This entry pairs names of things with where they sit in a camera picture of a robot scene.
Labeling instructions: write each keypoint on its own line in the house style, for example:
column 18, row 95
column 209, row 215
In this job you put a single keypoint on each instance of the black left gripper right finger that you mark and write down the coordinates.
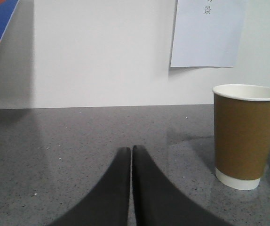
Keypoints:
column 158, row 202

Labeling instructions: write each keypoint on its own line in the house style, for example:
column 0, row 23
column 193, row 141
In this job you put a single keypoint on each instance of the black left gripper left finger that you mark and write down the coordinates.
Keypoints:
column 108, row 202

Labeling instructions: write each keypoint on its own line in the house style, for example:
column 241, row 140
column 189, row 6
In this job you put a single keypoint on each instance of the brown paper cup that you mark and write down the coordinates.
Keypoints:
column 241, row 134

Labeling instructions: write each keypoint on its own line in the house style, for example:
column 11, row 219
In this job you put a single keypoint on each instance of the white paper wall sheet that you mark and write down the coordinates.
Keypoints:
column 207, row 33

